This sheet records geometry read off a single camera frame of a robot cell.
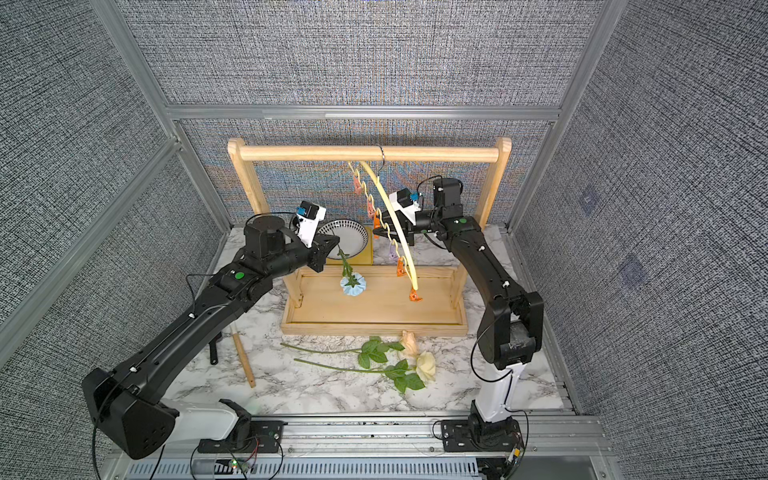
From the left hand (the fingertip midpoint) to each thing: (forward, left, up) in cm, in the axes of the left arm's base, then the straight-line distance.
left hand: (342, 235), depth 71 cm
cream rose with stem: (-21, -20, -30) cm, 42 cm away
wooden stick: (-16, +31, -33) cm, 48 cm away
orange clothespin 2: (-7, -13, -4) cm, 16 cm away
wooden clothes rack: (+4, -7, -37) cm, 38 cm away
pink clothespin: (+8, -7, +1) cm, 10 cm away
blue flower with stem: (-1, -1, -20) cm, 20 cm away
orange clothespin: (+3, -8, 0) cm, 9 cm away
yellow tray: (+19, -4, -32) cm, 38 cm away
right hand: (+6, -8, +1) cm, 10 cm away
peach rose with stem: (-15, -6, -32) cm, 36 cm away
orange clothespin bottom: (-14, -16, -5) cm, 22 cm away
